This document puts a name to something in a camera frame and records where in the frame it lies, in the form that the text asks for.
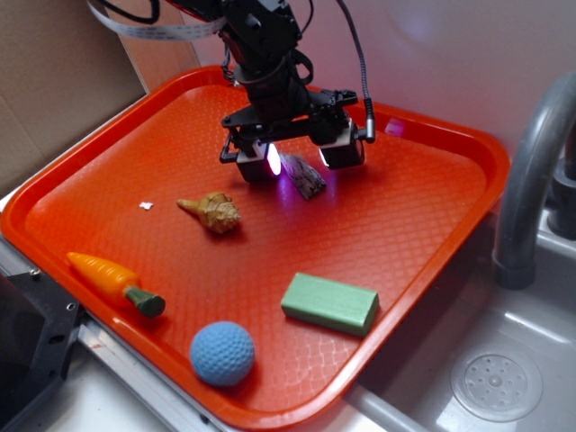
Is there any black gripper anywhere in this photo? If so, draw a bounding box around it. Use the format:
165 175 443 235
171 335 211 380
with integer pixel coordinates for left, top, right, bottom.
220 77 365 183

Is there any brown wood chip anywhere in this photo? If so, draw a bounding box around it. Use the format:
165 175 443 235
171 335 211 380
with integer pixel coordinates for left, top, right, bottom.
280 153 327 200

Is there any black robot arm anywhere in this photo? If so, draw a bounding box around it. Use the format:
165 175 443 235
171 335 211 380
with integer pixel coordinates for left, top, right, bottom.
174 1 375 182

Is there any tan conch seashell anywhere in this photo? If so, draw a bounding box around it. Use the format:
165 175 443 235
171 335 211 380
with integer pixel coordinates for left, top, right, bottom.
176 192 241 234

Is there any green rectangular block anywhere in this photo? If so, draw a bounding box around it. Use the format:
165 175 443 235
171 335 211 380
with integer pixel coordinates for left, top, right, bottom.
281 273 380 337

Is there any red plastic tray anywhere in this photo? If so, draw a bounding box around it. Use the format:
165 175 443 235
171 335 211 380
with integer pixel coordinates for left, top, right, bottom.
1 67 509 431

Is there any blue dimpled ball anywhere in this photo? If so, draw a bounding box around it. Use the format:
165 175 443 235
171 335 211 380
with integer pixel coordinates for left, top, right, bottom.
190 321 256 387

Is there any orange toy carrot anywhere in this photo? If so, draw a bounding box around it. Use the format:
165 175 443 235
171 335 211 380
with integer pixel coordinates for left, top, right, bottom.
67 252 166 319

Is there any grey sink faucet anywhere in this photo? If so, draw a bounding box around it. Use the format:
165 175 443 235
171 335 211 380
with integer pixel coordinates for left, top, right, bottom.
492 72 575 290

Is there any brown cardboard panel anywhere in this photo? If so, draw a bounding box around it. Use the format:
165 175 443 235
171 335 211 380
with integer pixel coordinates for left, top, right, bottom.
1 1 144 195

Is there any grey toy sink basin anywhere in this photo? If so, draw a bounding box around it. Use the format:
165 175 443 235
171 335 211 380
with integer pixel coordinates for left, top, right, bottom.
346 222 575 431

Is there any black braided cable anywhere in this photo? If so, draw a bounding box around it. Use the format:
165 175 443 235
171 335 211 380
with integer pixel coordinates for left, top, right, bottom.
335 0 377 145

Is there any white flat ribbon cable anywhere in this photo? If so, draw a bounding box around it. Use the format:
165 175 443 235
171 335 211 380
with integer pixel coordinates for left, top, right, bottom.
86 0 228 42

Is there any black metal bracket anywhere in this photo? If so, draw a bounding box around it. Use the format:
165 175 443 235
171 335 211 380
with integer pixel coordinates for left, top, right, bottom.
1 268 84 431

